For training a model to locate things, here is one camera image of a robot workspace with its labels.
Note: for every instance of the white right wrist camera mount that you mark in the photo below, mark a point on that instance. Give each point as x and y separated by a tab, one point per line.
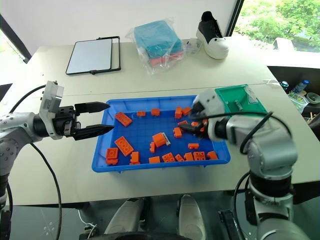
210	100

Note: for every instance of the green plastic bin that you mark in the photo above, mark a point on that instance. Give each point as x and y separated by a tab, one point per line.
232	96

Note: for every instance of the black and white sneaker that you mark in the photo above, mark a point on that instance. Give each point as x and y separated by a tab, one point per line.
212	40

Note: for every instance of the small orange brick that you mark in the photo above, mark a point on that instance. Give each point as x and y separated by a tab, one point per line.
154	160
178	112
182	123
141	114
152	147
195	124
213	155
135	158
187	110
193	146
179	158
189	156
155	112
177	132
111	162

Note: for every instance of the plastic bag of cloths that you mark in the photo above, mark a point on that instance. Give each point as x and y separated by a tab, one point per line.
157	42

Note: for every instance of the white battery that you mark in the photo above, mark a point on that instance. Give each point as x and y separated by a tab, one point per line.
166	139

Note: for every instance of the long flat orange brick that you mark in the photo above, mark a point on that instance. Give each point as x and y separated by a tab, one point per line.
124	146
123	119

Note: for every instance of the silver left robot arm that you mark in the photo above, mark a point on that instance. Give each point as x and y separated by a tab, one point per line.
17	125

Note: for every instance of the small clear plastic bag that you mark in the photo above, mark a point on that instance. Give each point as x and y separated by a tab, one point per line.
192	45

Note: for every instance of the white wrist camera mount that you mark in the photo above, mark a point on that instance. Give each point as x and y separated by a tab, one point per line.
50	97
210	100

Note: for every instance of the black floor bracket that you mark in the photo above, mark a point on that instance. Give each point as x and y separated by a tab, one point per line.
231	225

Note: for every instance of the large orange block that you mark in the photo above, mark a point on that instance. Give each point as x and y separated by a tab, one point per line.
158	140

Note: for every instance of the white robot foot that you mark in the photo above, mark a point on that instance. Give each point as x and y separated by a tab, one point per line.
125	215
191	217

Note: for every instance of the clear plastic water bottle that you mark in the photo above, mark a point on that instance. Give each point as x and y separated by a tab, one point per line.
300	86

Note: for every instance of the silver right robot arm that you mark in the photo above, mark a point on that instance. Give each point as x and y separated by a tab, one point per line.
270	150

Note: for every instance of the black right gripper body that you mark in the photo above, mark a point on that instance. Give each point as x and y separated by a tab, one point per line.
198	107

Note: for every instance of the black framed whiteboard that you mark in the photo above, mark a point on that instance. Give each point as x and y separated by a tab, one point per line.
90	53

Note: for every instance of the grey battery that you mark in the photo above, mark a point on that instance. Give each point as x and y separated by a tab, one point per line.
238	105

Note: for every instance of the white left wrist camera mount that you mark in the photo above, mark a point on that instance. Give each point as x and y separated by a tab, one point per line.
50	97

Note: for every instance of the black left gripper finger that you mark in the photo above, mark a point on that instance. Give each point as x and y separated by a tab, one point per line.
93	130
91	106

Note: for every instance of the blue plastic bin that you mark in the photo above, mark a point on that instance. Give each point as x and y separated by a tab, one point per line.
140	132

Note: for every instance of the square orange brick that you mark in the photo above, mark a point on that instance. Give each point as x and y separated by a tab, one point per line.
112	153
169	157
199	155

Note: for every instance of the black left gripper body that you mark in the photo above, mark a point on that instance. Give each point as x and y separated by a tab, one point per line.
63	120

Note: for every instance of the white label sticker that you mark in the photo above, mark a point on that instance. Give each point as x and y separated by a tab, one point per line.
252	95

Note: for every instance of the black window frame bar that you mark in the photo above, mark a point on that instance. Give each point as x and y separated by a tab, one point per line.
235	17
15	37

